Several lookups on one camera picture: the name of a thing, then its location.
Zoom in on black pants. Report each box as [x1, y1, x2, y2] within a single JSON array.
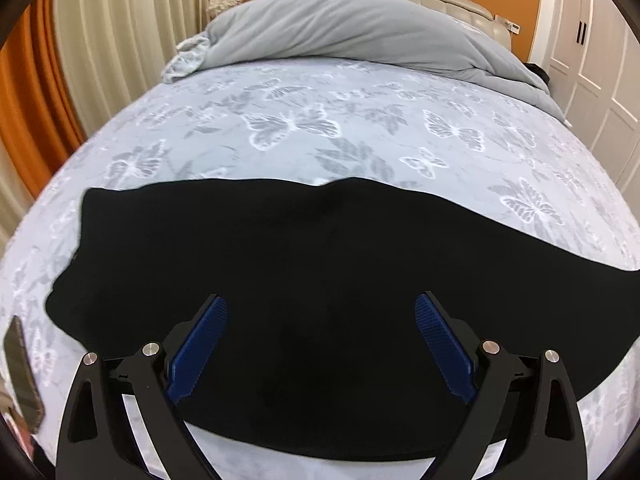
[[46, 179, 639, 462]]

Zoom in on black smartphone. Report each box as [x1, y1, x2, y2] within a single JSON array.
[[3, 315, 44, 434]]

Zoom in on butterfly print bed sheet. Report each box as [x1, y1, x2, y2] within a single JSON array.
[[1, 58, 639, 479]]

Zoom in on orange curtain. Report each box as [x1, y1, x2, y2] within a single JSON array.
[[1, 0, 87, 197]]

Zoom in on black item on nightstand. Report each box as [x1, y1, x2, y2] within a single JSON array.
[[525, 63, 550, 84]]

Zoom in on white wardrobe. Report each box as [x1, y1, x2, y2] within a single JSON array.
[[529, 0, 639, 210]]

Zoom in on cream curtain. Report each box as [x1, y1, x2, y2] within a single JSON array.
[[1, 0, 206, 243]]

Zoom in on grey duvet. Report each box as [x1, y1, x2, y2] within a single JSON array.
[[162, 0, 569, 124]]

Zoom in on white bedside ornament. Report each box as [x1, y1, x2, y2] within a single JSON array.
[[206, 0, 244, 20]]

